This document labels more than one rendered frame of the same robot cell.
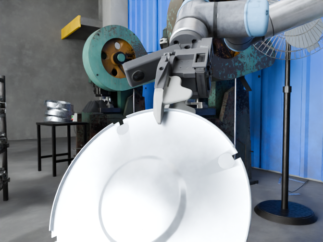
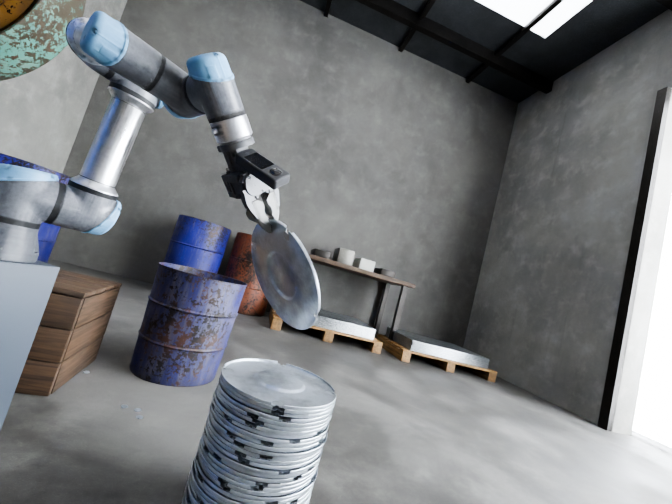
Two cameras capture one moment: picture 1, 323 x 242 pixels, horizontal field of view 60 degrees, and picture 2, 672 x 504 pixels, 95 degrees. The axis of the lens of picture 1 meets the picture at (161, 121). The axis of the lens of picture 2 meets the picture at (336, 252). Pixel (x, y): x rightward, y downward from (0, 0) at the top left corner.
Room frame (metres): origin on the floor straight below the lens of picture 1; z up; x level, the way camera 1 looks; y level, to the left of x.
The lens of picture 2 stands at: (1.04, 0.43, 0.61)
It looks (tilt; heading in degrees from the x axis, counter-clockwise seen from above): 6 degrees up; 202
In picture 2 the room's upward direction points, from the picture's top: 15 degrees clockwise
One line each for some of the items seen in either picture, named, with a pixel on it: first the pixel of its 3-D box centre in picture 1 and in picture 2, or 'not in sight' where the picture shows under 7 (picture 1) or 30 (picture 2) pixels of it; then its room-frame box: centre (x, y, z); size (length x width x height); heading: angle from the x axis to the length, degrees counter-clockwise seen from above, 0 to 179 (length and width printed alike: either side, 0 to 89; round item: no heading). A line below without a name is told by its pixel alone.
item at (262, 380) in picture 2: not in sight; (280, 380); (0.32, 0.08, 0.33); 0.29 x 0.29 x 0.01
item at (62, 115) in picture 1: (60, 135); not in sight; (3.12, 1.13, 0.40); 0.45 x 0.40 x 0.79; 46
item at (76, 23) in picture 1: (90, 30); not in sight; (6.37, 1.61, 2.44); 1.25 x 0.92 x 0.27; 34
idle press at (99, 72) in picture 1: (125, 96); not in sight; (4.11, 0.53, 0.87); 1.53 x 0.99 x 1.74; 127
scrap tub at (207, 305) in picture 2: not in sight; (190, 321); (-0.16, -0.71, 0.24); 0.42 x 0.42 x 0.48
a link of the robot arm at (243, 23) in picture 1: (240, 21); (182, 92); (0.62, -0.17, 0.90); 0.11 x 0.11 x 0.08; 75
